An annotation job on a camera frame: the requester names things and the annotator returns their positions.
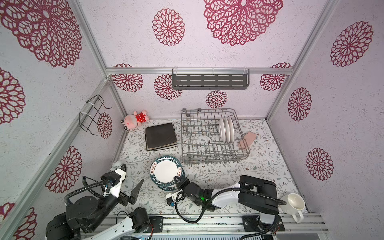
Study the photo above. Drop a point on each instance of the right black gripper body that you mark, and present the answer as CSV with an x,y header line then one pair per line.
x,y
185,189

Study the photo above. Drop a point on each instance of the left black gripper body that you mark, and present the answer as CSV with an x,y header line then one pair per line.
x,y
123,198

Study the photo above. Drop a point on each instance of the white round plate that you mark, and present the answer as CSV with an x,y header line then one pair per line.
x,y
164,169
222,130
230,131
169,187

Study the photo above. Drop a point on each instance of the black square plate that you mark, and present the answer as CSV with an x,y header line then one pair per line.
x,y
161,148
160,135

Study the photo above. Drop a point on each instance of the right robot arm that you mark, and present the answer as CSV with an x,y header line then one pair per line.
x,y
257,194

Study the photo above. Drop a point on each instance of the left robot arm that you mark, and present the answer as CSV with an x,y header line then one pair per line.
x,y
87,213

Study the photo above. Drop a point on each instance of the pink pig plush toy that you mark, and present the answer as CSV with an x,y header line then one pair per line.
x,y
135,120

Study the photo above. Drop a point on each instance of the pink sponge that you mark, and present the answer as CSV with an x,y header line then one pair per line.
x,y
247,140

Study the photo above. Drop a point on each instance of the white ceramic mug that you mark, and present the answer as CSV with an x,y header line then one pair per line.
x,y
295,206

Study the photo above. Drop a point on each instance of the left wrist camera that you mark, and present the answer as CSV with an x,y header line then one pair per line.
x,y
116,178

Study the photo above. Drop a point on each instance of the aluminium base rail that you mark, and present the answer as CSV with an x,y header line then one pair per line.
x,y
231,225

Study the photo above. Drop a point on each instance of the grey wire dish rack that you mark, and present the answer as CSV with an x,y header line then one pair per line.
x,y
201,141

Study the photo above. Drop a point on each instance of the black wire wall basket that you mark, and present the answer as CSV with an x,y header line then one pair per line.
x,y
87,117

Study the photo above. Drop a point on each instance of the grey wall shelf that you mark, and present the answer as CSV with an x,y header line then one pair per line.
x,y
213,81

